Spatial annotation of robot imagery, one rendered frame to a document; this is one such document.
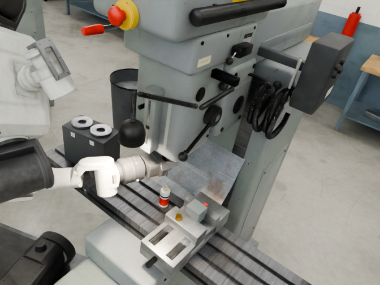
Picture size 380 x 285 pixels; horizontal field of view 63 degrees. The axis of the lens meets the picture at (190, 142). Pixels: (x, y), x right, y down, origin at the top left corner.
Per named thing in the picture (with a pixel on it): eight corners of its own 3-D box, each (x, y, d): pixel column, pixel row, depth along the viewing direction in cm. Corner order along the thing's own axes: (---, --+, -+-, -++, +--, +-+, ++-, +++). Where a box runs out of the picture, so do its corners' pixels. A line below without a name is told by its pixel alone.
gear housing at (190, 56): (191, 79, 77) (198, 38, 71) (121, 47, 87) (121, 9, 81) (252, 53, 100) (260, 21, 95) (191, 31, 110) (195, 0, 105)
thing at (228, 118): (216, 140, 109) (233, 70, 94) (163, 112, 119) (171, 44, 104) (241, 121, 122) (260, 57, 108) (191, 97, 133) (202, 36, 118)
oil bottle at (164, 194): (163, 209, 129) (167, 190, 123) (156, 204, 131) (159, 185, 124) (169, 204, 132) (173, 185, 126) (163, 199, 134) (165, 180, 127)
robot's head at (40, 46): (38, 87, 71) (52, 83, 66) (16, 51, 68) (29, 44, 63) (60, 76, 75) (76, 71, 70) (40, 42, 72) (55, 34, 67)
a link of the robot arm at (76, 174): (112, 162, 96) (67, 165, 96) (115, 189, 99) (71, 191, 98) (115, 155, 103) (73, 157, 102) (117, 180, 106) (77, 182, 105)
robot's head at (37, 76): (38, 104, 72) (64, 95, 68) (11, 63, 68) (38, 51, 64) (56, 94, 78) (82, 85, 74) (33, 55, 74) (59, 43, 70)
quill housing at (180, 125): (177, 168, 98) (193, 73, 80) (129, 139, 107) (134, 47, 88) (210, 144, 112) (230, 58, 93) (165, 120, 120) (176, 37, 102)
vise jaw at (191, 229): (195, 245, 109) (197, 238, 106) (163, 221, 115) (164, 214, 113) (205, 235, 113) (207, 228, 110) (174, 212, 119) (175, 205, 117)
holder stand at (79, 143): (103, 177, 139) (103, 141, 127) (64, 159, 145) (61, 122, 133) (120, 163, 148) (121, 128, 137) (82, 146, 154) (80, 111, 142)
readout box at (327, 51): (315, 117, 96) (344, 51, 84) (287, 106, 99) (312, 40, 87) (332, 98, 110) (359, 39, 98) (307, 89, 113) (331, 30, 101)
